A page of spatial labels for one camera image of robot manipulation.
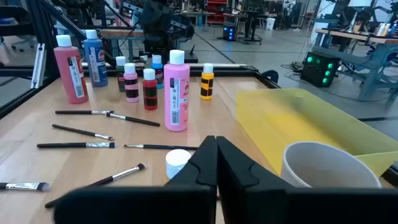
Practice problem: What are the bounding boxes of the black frame clamp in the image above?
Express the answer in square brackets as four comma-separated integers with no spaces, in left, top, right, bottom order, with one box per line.
[260,70,280,85]

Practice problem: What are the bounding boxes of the small green paint bottle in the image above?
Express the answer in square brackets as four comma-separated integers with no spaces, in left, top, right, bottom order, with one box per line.
[115,55,127,93]

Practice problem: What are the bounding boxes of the small blue paint bottle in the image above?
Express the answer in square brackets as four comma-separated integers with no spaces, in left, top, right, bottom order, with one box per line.
[151,54,165,90]

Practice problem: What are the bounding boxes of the black aluminium table frame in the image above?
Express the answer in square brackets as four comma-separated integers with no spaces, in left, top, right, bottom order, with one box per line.
[0,0,398,187]

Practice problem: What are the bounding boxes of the large red paint bottle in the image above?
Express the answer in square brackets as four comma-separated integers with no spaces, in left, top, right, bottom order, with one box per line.
[53,34,90,105]

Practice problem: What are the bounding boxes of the small orange paint bottle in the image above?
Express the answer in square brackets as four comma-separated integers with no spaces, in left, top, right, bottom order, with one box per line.
[165,149,192,180]

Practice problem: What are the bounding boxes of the silver aluminium bracket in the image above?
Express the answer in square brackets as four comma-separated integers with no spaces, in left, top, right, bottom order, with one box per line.
[30,43,47,90]

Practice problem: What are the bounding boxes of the small pink paint bottle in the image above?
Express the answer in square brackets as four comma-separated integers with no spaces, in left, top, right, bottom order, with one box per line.
[123,62,141,103]

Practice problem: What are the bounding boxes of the large blue paint bottle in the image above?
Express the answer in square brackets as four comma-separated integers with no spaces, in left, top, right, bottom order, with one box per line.
[83,29,109,88]

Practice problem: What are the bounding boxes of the large pink paint bottle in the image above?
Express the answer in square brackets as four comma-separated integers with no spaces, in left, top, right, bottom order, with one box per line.
[164,49,191,133]

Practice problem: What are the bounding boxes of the red cabinet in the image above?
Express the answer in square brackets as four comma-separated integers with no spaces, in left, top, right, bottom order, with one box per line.
[206,0,229,24]

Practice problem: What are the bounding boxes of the wooden bench green legs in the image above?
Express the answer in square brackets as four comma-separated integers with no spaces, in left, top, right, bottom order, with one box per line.
[99,28,147,63]

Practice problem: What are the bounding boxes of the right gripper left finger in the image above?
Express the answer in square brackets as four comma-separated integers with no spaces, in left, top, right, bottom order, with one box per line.
[54,136,218,224]

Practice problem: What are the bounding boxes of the black computer green lights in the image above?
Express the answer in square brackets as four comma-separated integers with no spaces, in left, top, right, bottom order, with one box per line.
[300,50,341,88]

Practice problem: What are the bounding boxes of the small red paint bottle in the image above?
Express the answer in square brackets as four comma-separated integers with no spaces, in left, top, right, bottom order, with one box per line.
[142,68,159,111]

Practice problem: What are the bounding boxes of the translucent yellow plastic tray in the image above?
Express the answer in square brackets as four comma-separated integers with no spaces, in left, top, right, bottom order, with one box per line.
[235,88,398,178]

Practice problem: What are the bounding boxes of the small yellow paint bottle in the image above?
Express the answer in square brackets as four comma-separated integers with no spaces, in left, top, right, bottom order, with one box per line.
[200,63,215,101]

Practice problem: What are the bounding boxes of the beige paper cup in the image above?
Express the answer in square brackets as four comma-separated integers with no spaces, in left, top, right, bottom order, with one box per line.
[280,141,382,190]

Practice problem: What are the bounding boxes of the black computer blue lights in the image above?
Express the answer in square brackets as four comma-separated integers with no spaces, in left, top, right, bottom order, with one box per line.
[222,21,236,42]

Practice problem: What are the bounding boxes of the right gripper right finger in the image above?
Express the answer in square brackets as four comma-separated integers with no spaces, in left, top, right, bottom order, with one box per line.
[216,136,398,224]

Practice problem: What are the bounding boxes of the black paint brush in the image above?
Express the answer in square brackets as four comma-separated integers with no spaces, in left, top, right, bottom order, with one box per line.
[36,142,116,149]
[123,144,200,151]
[55,110,115,115]
[105,111,161,128]
[44,162,147,209]
[0,182,51,192]
[51,124,115,141]

